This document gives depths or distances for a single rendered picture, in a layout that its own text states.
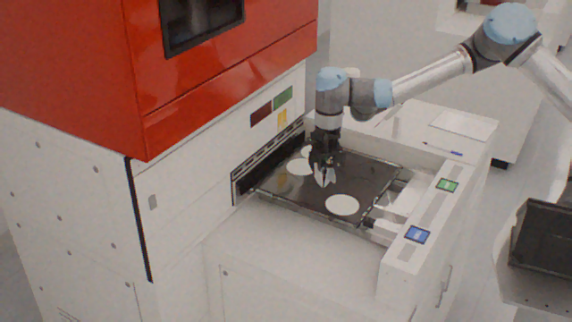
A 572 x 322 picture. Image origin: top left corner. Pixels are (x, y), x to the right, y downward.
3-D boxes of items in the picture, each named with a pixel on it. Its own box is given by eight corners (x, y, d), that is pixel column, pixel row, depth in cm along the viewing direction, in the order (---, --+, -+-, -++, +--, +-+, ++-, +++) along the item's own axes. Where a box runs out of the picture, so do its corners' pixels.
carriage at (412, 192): (370, 241, 153) (371, 233, 152) (414, 179, 180) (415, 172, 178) (396, 250, 150) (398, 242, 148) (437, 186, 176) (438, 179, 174)
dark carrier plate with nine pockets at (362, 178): (255, 188, 168) (255, 186, 168) (308, 140, 193) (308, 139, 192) (354, 224, 153) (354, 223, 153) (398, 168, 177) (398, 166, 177)
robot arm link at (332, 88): (350, 77, 130) (315, 76, 130) (347, 117, 136) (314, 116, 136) (349, 65, 136) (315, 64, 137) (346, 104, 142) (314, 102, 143)
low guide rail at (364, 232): (258, 198, 176) (258, 190, 174) (262, 195, 177) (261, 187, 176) (401, 252, 154) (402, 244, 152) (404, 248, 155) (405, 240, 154)
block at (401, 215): (383, 216, 158) (384, 208, 156) (387, 210, 161) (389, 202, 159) (408, 225, 155) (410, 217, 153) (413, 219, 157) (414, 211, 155)
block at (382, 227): (373, 232, 152) (374, 224, 151) (377, 224, 155) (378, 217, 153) (399, 241, 149) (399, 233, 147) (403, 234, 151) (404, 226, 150)
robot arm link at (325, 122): (311, 105, 142) (340, 102, 143) (310, 120, 144) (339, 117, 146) (319, 118, 135) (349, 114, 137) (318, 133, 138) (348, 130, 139)
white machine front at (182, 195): (147, 281, 144) (122, 157, 123) (298, 147, 203) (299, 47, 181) (155, 285, 143) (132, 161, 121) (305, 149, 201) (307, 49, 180)
